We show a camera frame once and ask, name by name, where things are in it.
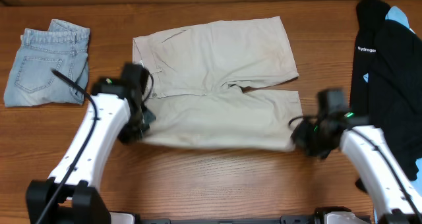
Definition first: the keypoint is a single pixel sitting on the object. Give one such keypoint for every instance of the black printed shirt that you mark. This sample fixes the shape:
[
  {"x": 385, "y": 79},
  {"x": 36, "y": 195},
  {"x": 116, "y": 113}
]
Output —
[{"x": 366, "y": 10}]

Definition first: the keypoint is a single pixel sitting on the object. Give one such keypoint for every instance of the folded light blue jeans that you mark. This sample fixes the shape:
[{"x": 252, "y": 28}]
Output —
[{"x": 63, "y": 47}]

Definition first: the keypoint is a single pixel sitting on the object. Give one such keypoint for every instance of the beige cotton shorts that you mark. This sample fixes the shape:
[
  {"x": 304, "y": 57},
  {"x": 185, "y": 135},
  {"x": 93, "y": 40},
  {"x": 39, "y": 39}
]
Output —
[{"x": 215, "y": 85}]

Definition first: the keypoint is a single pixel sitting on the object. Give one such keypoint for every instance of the light blue shirt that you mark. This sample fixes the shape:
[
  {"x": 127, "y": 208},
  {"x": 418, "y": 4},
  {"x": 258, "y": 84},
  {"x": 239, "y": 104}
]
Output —
[{"x": 393, "y": 83}]

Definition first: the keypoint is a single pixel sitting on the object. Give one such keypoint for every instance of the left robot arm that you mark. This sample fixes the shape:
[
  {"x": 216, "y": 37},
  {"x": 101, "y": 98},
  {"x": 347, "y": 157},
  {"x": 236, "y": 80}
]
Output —
[{"x": 116, "y": 111}]

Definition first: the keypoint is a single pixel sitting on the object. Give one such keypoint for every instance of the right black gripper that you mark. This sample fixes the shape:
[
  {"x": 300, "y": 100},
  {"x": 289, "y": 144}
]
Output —
[{"x": 300, "y": 140}]

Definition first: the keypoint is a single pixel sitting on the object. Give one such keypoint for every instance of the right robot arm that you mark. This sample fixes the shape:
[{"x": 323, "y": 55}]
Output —
[{"x": 335, "y": 126}]

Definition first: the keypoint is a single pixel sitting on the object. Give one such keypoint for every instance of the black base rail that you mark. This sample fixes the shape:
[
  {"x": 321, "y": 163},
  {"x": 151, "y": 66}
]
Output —
[{"x": 285, "y": 219}]

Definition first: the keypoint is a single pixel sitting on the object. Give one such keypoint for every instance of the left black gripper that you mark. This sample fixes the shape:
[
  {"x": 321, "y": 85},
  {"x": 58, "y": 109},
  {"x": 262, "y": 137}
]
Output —
[{"x": 135, "y": 130}]

